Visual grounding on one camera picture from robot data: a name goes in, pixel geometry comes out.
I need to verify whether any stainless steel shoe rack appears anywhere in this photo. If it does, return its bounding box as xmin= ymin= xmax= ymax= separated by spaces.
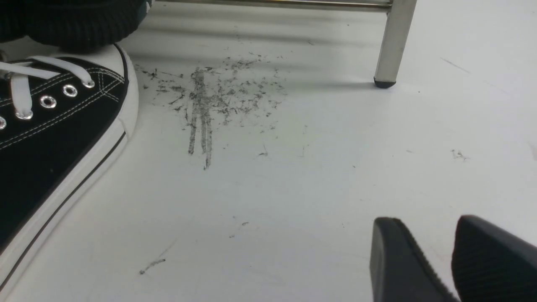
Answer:
xmin=155 ymin=0 xmax=418 ymax=89

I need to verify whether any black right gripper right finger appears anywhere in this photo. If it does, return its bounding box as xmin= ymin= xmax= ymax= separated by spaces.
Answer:
xmin=451 ymin=215 xmax=537 ymax=302

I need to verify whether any black knit shoe right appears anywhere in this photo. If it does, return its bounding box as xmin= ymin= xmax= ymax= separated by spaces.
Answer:
xmin=0 ymin=0 xmax=155 ymax=52

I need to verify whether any black white lace-up sneaker right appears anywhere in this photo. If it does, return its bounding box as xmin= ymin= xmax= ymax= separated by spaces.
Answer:
xmin=0 ymin=44 xmax=139 ymax=300

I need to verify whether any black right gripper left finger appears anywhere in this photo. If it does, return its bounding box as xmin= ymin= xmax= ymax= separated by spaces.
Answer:
xmin=369 ymin=217 xmax=458 ymax=302

